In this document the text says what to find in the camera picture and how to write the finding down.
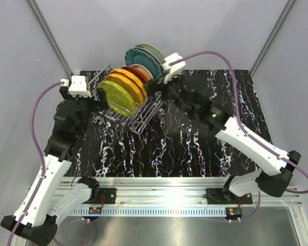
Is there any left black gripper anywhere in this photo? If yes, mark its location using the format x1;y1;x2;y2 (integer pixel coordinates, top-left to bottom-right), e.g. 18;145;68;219
61;86;108;136

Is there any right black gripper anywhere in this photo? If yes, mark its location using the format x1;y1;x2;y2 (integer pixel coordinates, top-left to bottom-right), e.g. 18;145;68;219
144;69;195;117

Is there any orange dotted plate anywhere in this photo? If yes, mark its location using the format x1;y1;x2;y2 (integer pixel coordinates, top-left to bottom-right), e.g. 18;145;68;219
105;73;146;107

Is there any cream plate with black flower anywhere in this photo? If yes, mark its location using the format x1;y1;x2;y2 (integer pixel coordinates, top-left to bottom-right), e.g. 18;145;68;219
131;64;153;80

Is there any yellow dotted plate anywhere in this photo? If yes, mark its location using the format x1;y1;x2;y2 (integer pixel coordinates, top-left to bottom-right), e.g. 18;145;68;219
110;68;147;101

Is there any red brown scalloped plate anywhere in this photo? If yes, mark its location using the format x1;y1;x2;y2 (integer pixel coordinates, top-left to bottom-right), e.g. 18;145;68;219
122;66;148;84

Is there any green floral plate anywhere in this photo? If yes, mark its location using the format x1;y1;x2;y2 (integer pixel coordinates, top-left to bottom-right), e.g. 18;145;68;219
134;43;165;70

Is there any teal plate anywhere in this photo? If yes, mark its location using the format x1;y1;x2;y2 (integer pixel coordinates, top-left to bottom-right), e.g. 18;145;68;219
125;47;162;79

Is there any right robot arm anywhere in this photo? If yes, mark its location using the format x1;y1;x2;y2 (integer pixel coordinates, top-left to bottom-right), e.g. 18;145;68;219
145;75;301;203

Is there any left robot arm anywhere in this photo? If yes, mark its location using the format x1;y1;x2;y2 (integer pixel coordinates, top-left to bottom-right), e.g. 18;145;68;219
1;83;108;245

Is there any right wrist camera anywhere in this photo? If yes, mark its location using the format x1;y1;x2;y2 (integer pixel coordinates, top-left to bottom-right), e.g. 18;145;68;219
161;53;186;84

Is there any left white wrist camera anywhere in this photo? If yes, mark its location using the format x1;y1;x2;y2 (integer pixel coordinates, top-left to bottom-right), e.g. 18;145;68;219
59;75;91;99

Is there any grey wire dish rack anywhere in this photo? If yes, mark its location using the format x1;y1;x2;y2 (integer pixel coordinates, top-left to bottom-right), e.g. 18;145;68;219
87;64;169;140

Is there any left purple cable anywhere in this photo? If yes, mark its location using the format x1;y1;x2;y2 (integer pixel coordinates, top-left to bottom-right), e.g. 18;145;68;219
7;81;95;246

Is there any purple cable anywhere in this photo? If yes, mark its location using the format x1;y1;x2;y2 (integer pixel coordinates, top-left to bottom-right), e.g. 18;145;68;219
7;81;95;246
169;50;308;222

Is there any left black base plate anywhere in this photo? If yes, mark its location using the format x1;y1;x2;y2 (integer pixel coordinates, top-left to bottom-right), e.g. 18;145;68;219
92;188;117;205

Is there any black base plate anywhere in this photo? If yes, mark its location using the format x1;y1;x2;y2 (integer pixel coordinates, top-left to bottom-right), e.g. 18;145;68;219
92;188;117;205
202;188;253;205

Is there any aluminium mounting rail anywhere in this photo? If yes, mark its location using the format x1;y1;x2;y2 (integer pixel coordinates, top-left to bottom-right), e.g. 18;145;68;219
49;177;302;207

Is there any white slotted cable duct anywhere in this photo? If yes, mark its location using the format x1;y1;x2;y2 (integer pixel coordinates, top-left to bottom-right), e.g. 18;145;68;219
70;207;226;217

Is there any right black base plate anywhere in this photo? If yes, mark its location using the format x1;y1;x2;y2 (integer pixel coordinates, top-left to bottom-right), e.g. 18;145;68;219
202;188;253;205

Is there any left aluminium frame post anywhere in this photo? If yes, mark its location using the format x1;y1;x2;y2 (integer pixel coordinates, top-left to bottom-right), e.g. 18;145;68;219
26;0;74;77

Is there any aluminium frame post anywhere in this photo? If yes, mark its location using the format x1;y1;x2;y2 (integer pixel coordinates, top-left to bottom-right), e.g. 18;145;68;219
249;0;297;76
26;0;74;77

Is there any right aluminium frame post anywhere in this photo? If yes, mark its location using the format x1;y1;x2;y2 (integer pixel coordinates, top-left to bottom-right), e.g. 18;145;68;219
249;0;297;76

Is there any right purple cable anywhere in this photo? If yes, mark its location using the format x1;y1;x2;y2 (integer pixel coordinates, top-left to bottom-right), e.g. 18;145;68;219
169;50;308;222

